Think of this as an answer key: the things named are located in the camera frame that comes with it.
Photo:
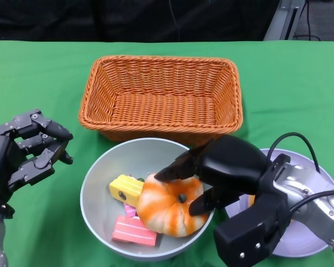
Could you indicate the grey round bowl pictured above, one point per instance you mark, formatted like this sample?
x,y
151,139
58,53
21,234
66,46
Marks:
x,y
139,155

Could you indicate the salmon pink striped cake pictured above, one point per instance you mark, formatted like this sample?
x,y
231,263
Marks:
x,y
133,233

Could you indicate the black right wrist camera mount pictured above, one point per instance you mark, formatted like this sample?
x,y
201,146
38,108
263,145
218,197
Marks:
x,y
247,239

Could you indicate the black backdrop curtain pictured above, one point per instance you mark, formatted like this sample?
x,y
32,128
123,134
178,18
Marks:
x,y
72,19

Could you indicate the green tablecloth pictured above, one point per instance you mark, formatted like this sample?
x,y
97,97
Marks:
x,y
44,83

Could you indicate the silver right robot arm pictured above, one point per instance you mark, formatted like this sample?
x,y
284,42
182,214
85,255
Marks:
x,y
309,183

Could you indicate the orange loaf bread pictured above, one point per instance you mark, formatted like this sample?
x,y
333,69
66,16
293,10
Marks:
x,y
252,200

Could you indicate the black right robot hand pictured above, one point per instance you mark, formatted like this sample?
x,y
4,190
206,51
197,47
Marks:
x,y
231,167

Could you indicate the orange wicker basket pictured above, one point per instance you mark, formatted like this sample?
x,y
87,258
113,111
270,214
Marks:
x,y
161,111

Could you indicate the yellow striped cake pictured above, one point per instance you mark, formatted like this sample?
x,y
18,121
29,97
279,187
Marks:
x,y
125,185

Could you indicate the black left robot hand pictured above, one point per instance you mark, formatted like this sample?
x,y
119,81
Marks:
x,y
0,161

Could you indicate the grey metal frame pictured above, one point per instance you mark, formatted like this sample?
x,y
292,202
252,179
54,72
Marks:
x,y
278,25

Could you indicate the pale lavender round plate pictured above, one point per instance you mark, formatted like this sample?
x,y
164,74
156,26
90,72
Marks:
x,y
300,240

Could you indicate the magenta pink cake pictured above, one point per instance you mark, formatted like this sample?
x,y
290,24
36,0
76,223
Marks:
x,y
129,210

